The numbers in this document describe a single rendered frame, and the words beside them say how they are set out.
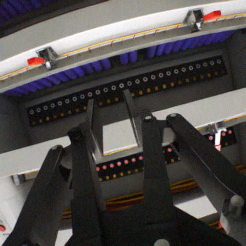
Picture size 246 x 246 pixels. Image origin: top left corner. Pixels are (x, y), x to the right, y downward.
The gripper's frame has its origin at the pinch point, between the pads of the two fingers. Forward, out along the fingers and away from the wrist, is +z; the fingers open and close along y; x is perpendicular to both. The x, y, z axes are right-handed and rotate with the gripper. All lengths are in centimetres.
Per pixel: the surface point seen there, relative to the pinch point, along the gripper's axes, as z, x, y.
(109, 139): 11.3, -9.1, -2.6
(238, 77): 27.3, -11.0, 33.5
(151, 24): 18.5, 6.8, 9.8
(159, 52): 25.8, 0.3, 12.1
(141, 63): 29.0, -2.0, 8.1
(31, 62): 9.6, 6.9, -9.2
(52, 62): 16.5, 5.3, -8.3
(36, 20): 35.7, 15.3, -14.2
